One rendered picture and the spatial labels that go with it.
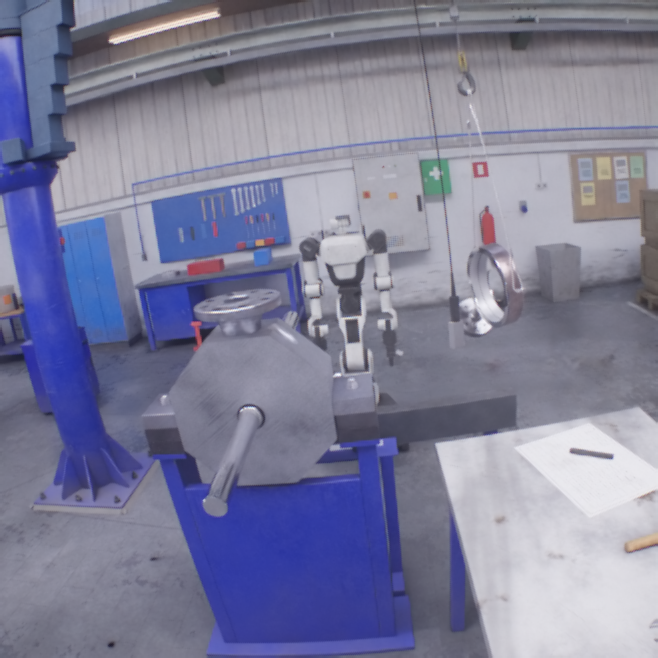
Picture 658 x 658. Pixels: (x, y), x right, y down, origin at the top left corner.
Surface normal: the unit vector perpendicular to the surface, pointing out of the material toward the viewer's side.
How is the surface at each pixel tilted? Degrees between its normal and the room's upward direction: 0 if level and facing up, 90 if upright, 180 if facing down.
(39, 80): 90
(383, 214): 90
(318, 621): 90
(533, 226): 90
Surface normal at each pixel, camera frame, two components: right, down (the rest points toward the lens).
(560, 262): 0.04, 0.29
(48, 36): -0.23, 0.27
